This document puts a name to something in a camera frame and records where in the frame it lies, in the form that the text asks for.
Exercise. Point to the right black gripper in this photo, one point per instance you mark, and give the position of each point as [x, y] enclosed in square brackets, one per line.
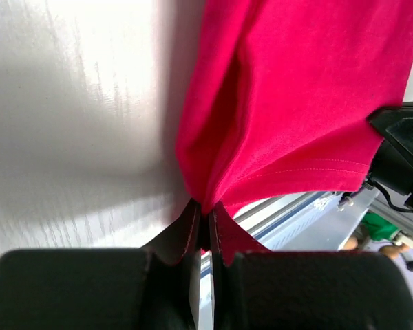
[392, 166]

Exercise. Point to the person in green shirt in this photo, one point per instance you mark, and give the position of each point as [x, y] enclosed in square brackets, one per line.
[374, 228]

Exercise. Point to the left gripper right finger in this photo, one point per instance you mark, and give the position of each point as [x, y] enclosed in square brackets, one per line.
[256, 288]

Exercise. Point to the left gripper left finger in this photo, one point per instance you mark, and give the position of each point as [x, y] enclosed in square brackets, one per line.
[152, 287]

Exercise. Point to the crimson red t-shirt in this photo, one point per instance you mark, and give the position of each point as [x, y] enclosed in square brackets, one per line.
[280, 94]

